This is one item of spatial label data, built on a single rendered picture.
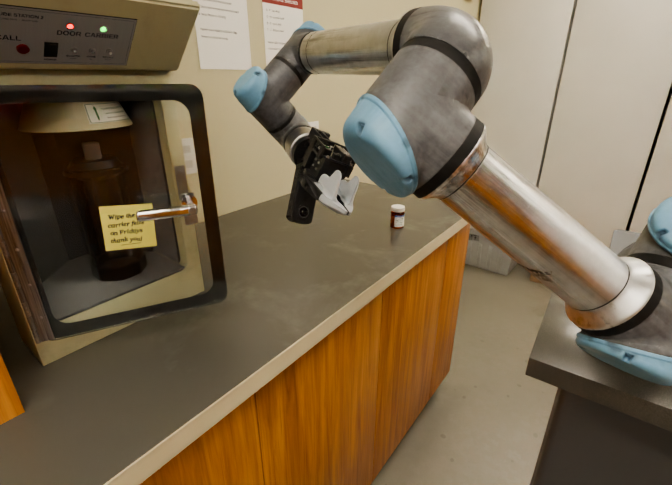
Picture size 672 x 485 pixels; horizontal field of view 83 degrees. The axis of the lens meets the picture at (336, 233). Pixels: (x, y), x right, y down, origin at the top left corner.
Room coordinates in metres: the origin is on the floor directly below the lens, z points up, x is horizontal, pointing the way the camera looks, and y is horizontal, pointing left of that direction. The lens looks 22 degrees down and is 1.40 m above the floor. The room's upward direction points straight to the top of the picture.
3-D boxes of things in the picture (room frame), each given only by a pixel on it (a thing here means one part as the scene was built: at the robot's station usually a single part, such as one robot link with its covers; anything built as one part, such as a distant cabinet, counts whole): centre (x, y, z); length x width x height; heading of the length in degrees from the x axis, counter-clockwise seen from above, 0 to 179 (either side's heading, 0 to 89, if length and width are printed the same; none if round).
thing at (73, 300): (0.58, 0.35, 1.19); 0.30 x 0.01 x 0.40; 115
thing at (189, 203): (0.59, 0.27, 1.20); 0.10 x 0.05 x 0.03; 115
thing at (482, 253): (2.83, -1.20, 0.17); 0.60 x 0.42 x 0.33; 50
